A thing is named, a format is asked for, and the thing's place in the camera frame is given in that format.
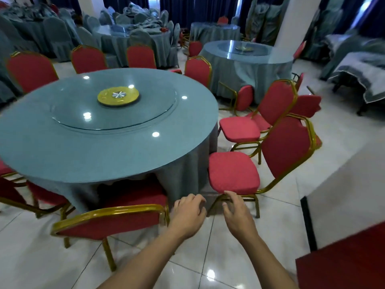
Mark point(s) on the person's left hand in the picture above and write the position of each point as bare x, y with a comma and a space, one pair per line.
188, 216

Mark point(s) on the person's right hand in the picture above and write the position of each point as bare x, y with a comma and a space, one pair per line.
240, 222

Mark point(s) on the person's right forearm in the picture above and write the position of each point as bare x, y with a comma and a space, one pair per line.
267, 264

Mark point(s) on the person's left forearm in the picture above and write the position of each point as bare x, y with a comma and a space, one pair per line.
144, 264

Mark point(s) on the glass lazy susan turntable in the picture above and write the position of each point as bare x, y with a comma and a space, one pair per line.
261, 48
144, 108

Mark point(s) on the yellow turntable base disc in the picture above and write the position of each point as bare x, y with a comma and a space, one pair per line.
244, 49
108, 99

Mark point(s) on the red packet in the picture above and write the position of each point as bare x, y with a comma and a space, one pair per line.
164, 29

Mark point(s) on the white clothed table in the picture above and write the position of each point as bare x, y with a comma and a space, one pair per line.
361, 72
346, 46

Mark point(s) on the dark blue curtain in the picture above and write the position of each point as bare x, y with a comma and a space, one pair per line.
186, 8

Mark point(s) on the grey folded cloth pile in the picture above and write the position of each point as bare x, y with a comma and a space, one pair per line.
138, 12

